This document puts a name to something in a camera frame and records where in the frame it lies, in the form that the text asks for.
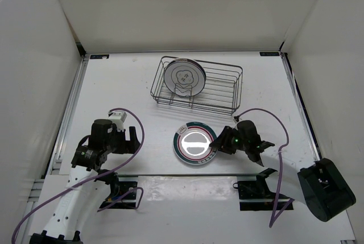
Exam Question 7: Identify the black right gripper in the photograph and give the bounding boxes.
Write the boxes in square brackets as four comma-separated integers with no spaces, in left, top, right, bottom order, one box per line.
[209,126,249,155]

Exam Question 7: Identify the green red rimmed plate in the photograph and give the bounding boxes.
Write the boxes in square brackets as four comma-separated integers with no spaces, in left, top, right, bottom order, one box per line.
[173,122,217,166]

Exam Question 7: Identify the metal wire dish rack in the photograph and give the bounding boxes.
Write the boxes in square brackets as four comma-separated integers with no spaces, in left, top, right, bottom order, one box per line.
[150,56,243,115]

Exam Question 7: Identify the white plate green line rim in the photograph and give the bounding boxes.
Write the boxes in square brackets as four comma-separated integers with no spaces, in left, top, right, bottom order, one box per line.
[163,58,206,97]

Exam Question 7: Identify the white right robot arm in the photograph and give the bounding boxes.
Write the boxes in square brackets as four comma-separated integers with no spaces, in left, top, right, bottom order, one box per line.
[210,120,356,222]

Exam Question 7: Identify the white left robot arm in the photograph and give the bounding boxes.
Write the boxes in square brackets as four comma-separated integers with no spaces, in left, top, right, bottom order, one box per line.
[30,110,140,243]

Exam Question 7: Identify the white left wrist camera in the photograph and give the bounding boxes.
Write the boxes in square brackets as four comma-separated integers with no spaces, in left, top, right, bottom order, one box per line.
[108,110,127,131]

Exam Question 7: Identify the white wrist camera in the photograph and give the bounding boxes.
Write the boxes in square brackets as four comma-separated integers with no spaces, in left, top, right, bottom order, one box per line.
[108,110,127,131]
[233,115,241,123]

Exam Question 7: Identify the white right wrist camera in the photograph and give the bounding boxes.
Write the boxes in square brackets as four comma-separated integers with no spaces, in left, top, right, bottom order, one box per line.
[233,115,241,123]

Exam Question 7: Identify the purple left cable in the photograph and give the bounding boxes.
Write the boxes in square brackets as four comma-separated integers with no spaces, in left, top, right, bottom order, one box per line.
[11,108,145,242]

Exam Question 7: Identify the purple cable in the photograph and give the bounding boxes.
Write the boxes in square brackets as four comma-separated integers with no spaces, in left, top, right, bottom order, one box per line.
[235,108,291,228]
[11,108,145,242]

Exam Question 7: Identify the aluminium front rail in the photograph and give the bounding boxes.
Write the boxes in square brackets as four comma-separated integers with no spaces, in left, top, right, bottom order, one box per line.
[118,172,261,177]

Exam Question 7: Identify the aluminium rail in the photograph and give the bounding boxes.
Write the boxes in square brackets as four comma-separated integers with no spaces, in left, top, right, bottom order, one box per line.
[279,52,322,160]
[118,172,261,177]
[44,54,89,177]

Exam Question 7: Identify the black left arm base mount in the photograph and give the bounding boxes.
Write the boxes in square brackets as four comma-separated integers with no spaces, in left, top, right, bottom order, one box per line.
[96,172,138,212]

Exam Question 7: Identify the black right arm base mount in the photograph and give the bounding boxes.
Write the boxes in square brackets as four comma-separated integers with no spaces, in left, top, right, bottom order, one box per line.
[233,168,276,212]

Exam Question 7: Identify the aluminium left side rail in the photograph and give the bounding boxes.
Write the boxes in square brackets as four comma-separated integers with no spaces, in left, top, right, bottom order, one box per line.
[44,54,89,177]

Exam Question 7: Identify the aluminium right side rail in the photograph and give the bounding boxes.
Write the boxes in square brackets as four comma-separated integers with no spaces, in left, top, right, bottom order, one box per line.
[279,52,322,160]

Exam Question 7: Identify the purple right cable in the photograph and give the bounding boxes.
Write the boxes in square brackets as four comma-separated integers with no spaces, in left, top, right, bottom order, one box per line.
[235,108,291,228]

